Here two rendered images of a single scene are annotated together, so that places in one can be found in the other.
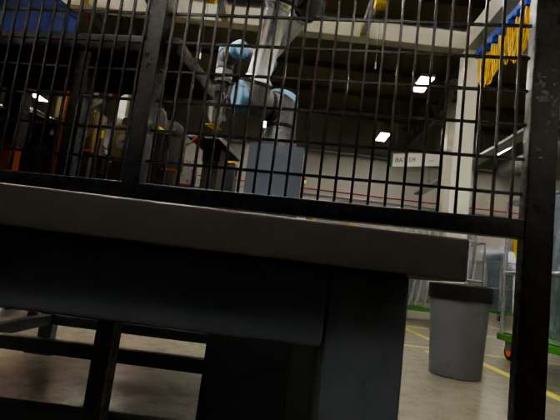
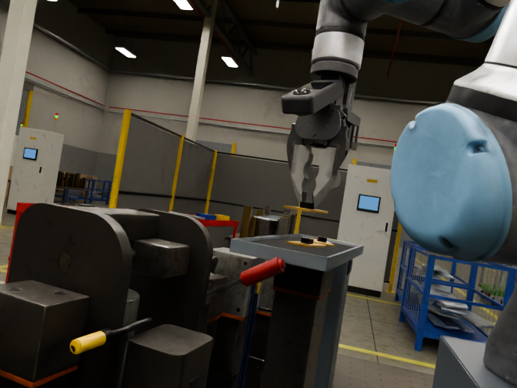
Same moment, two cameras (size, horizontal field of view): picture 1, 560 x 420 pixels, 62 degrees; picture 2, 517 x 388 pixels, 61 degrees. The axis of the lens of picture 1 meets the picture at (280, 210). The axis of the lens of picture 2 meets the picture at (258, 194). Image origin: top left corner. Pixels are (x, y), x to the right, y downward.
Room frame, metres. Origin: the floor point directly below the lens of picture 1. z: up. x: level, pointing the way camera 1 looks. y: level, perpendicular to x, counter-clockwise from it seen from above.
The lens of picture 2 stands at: (1.28, 0.27, 1.23)
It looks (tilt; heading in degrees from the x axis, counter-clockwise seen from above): 1 degrees up; 11
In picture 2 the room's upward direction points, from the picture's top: 9 degrees clockwise
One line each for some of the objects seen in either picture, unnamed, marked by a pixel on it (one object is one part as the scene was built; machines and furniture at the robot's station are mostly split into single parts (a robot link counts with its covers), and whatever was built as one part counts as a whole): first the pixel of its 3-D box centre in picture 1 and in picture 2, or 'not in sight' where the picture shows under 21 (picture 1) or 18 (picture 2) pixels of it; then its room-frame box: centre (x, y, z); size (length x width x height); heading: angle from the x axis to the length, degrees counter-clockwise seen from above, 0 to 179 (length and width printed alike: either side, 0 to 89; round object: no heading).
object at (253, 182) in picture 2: not in sight; (298, 217); (9.28, 1.05, 1.00); 3.64 x 0.14 x 2.00; 89
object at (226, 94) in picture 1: (222, 94); (330, 109); (1.97, 0.31, 1.38); 0.09 x 0.08 x 0.12; 160
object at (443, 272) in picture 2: not in sight; (431, 280); (7.89, -1.07, 0.48); 1.20 x 0.80 x 0.95; 178
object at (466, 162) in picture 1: (459, 198); not in sight; (4.88, -1.87, 1.64); 0.36 x 0.36 x 3.28; 89
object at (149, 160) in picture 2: not in sight; (171, 199); (7.61, 2.83, 1.00); 3.44 x 0.14 x 2.00; 179
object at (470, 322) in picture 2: not in sight; (449, 298); (6.49, -1.00, 0.48); 1.20 x 0.80 x 0.95; 1
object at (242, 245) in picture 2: (216, 148); (309, 247); (2.05, 0.32, 1.16); 0.37 x 0.14 x 0.02; 171
